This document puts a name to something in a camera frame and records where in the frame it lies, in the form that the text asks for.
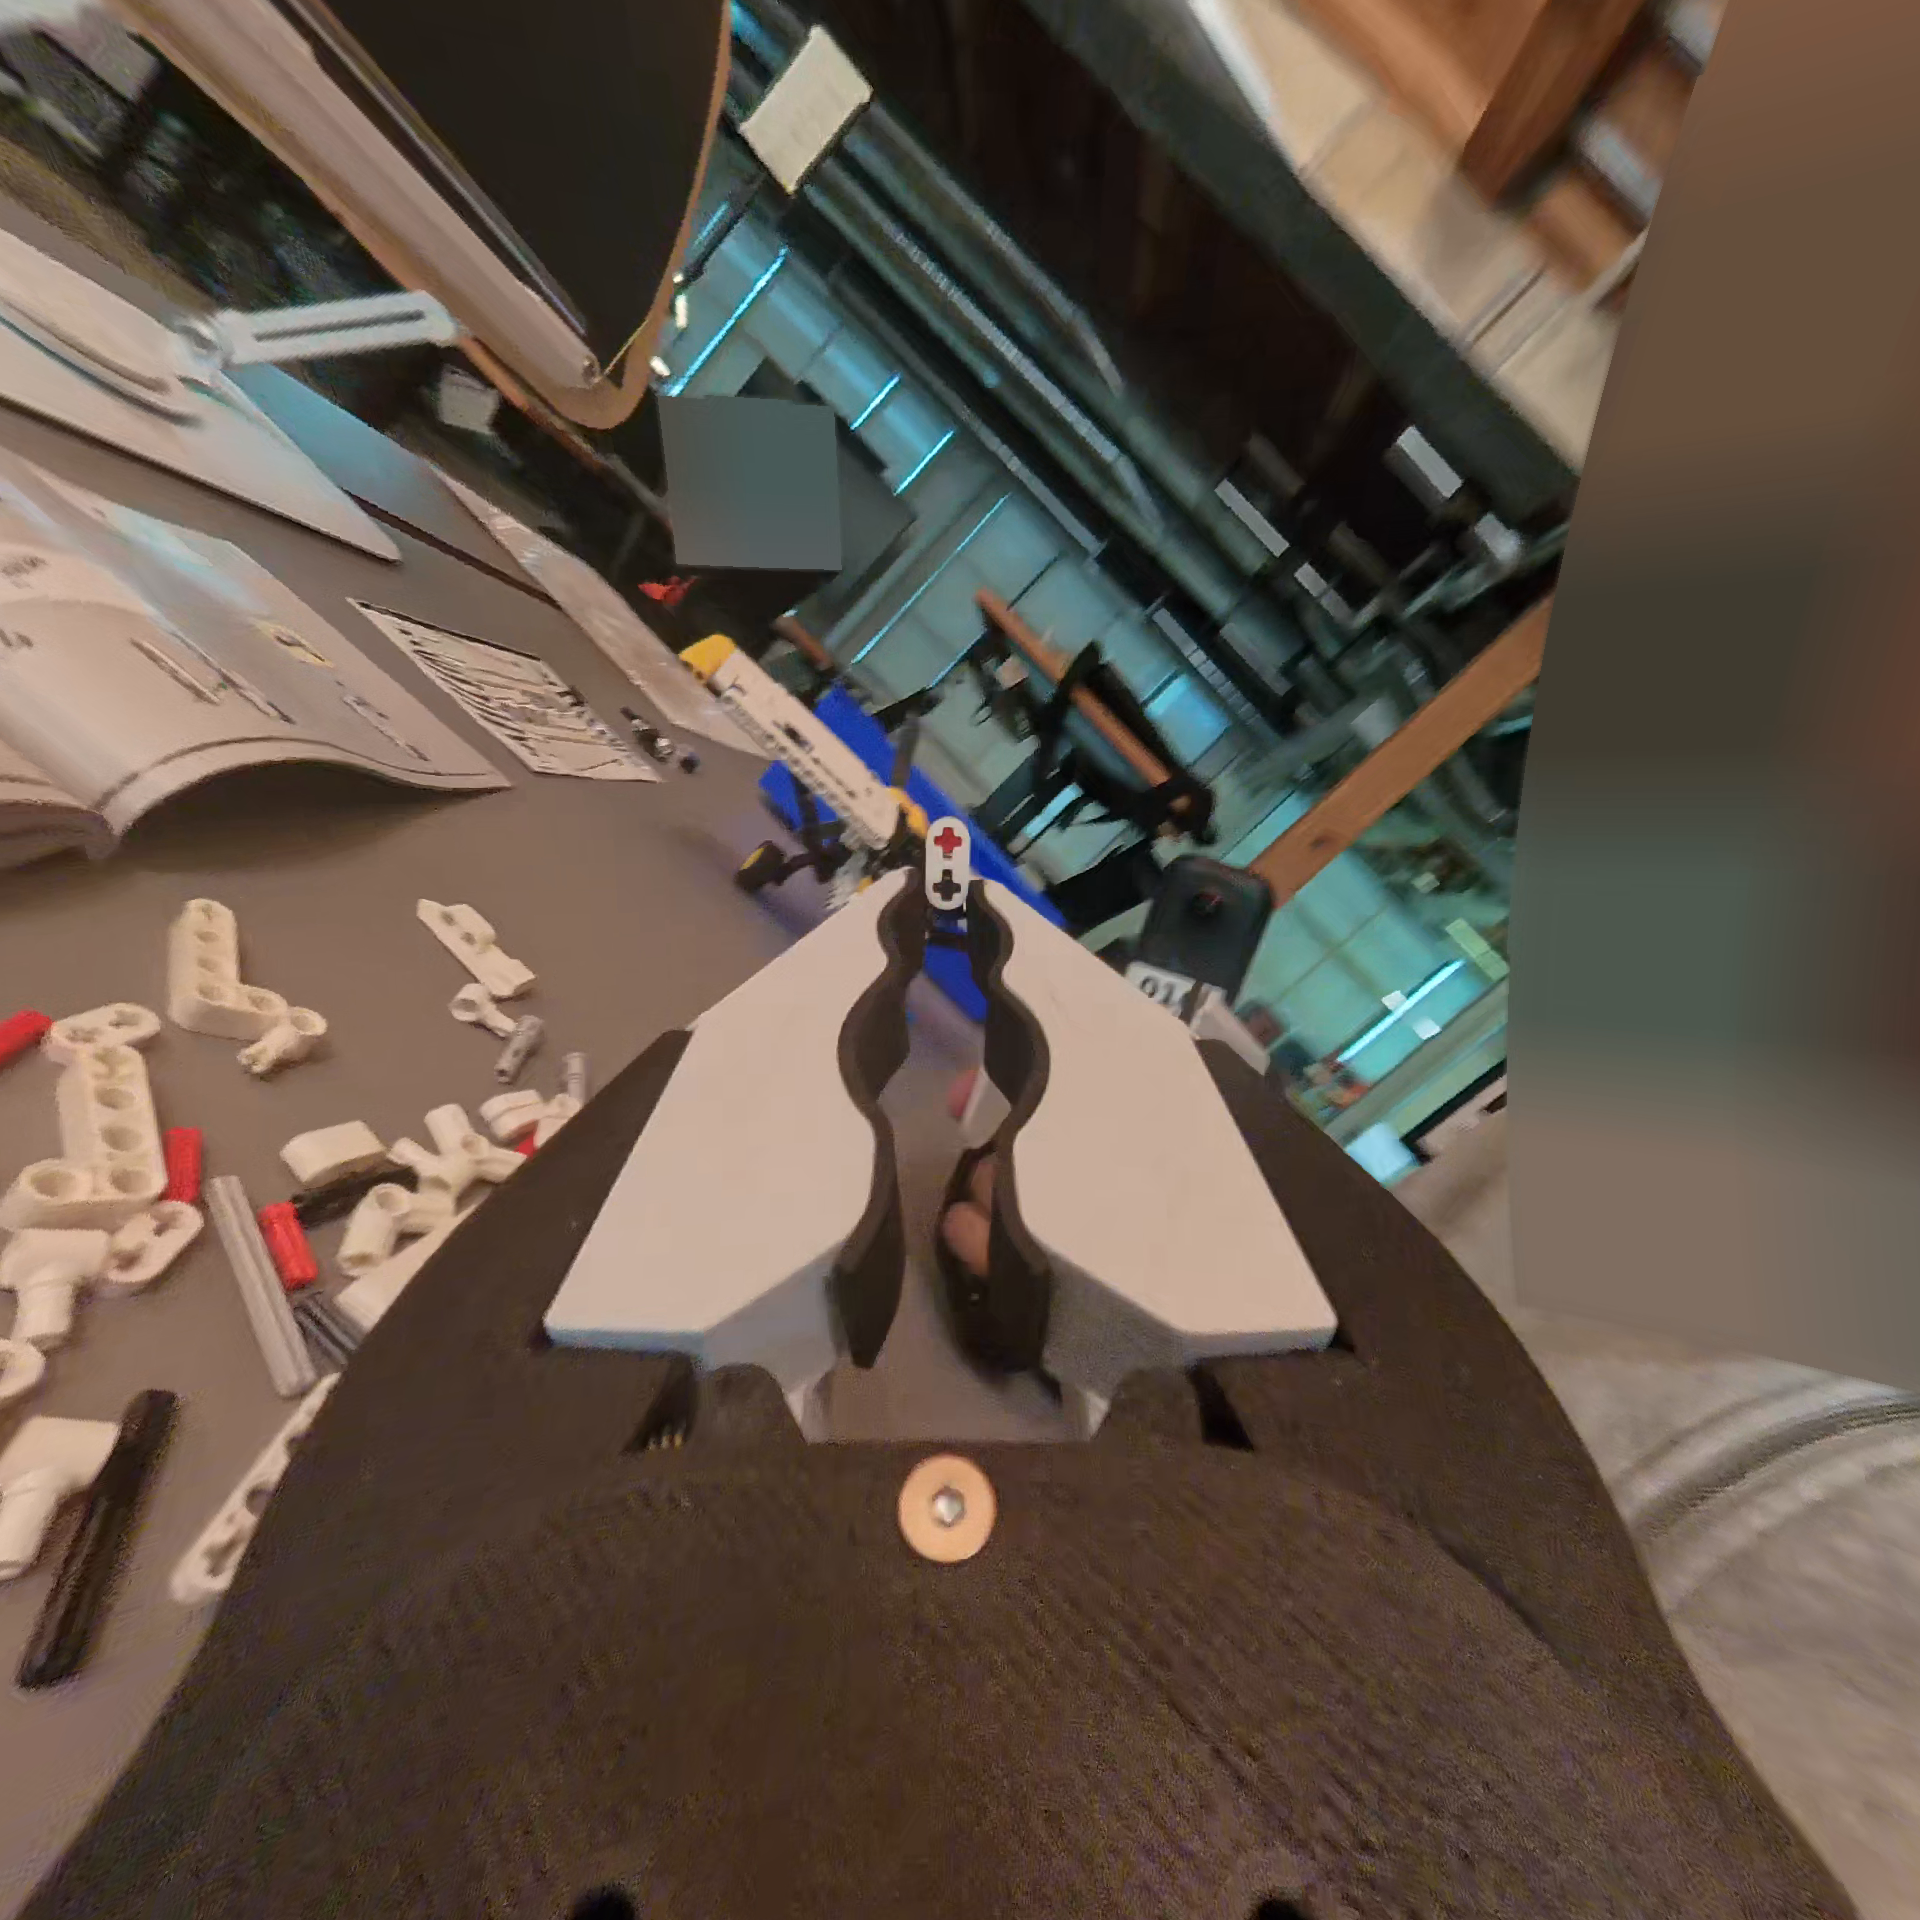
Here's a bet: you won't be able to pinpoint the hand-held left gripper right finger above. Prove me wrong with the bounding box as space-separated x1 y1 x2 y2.
937 882 1340 1431

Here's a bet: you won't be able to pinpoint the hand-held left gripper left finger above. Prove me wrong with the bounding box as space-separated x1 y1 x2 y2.
543 871 922 1443

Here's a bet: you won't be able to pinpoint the small white lego assembly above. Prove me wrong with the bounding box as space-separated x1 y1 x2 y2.
918 815 981 976

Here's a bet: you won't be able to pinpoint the white yellow lego plane model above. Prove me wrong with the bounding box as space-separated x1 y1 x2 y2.
679 634 940 909

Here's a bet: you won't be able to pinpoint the scattered loose lego pieces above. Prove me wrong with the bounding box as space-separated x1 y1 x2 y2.
0 896 590 1690

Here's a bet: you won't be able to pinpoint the person's right hand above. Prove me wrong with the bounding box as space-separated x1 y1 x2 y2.
941 1147 1000 1307

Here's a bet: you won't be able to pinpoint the black office chair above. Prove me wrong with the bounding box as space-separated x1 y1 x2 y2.
1018 645 1221 847

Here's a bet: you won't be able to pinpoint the blue plastic bin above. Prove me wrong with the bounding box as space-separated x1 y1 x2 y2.
757 682 1069 999

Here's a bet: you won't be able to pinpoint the black and white sticker sheet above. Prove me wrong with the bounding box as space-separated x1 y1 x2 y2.
346 597 664 786

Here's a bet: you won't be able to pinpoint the clear plastic bag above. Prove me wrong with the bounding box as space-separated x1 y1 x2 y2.
440 471 722 683

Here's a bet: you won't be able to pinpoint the open instruction booklet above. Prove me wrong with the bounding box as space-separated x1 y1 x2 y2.
0 442 511 875

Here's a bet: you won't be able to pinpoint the white hanging sign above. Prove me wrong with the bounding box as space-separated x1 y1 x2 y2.
738 27 874 191

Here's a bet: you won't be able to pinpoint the black curved monitor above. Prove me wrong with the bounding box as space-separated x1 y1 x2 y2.
119 0 736 437

